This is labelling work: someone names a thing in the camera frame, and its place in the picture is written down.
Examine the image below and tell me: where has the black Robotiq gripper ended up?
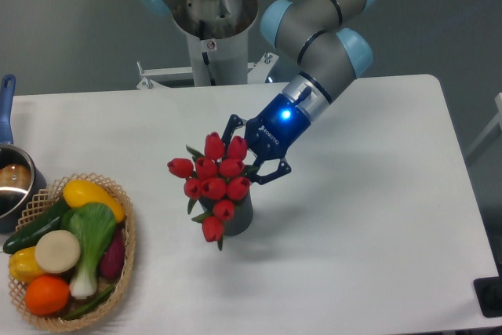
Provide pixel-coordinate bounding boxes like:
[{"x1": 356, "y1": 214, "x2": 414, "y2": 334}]
[{"x1": 221, "y1": 94, "x2": 311, "y2": 185}]

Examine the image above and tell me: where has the red tulip bouquet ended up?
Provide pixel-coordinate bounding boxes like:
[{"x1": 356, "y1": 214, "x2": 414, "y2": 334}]
[{"x1": 167, "y1": 133, "x2": 253, "y2": 249}]

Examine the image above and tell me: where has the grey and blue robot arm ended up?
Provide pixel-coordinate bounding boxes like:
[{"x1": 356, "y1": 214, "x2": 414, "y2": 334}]
[{"x1": 142, "y1": 0, "x2": 375, "y2": 184}]

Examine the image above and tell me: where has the dark grey ribbed vase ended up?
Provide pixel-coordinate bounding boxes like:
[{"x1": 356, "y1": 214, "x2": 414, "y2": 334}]
[{"x1": 192, "y1": 193, "x2": 253, "y2": 237}]

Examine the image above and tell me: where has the green bok choy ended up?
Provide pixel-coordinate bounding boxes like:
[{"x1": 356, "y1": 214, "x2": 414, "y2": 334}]
[{"x1": 62, "y1": 202, "x2": 116, "y2": 300}]

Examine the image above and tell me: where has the purple sweet potato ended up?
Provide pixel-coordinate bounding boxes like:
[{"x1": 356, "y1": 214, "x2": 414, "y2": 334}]
[{"x1": 99, "y1": 229, "x2": 126, "y2": 279}]

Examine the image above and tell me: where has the yellow squash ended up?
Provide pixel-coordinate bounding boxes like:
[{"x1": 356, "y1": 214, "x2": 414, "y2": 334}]
[{"x1": 63, "y1": 179, "x2": 126, "y2": 224}]

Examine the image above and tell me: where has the woven wicker basket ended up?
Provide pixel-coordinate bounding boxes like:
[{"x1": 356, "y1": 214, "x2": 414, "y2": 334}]
[{"x1": 8, "y1": 173, "x2": 136, "y2": 333}]

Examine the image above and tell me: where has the beige round disc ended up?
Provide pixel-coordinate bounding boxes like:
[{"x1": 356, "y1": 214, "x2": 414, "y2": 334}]
[{"x1": 35, "y1": 230, "x2": 81, "y2": 274}]

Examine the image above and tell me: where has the green chili pepper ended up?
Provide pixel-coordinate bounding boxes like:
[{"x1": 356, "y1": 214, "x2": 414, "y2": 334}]
[{"x1": 61, "y1": 286, "x2": 115, "y2": 321}]

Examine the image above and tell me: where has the white furniture piece at right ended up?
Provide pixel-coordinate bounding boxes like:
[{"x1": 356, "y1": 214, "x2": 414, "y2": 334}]
[{"x1": 464, "y1": 93, "x2": 501, "y2": 165}]

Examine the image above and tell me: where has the dark green cucumber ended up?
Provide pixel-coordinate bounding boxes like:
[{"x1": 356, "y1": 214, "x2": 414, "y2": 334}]
[{"x1": 3, "y1": 198, "x2": 70, "y2": 254}]

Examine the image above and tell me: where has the orange fruit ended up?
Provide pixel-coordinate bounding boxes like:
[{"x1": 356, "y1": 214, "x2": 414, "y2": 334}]
[{"x1": 24, "y1": 275, "x2": 70, "y2": 316}]

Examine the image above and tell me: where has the yellow bell pepper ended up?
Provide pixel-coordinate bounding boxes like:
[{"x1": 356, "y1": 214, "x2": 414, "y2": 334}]
[{"x1": 9, "y1": 246, "x2": 45, "y2": 284}]

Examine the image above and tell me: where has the black device at table edge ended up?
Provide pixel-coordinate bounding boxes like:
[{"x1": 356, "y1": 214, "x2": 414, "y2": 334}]
[{"x1": 473, "y1": 276, "x2": 501, "y2": 318}]

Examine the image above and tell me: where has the white metal base frame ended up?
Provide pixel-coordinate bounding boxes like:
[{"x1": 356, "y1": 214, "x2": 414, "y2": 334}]
[{"x1": 136, "y1": 52, "x2": 279, "y2": 90}]

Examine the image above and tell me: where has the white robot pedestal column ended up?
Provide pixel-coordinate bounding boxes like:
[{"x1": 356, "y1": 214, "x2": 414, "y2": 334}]
[{"x1": 172, "y1": 0, "x2": 258, "y2": 86}]

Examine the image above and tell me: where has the blue handled saucepan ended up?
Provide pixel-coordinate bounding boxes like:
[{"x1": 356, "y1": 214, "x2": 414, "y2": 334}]
[{"x1": 1, "y1": 74, "x2": 46, "y2": 234}]

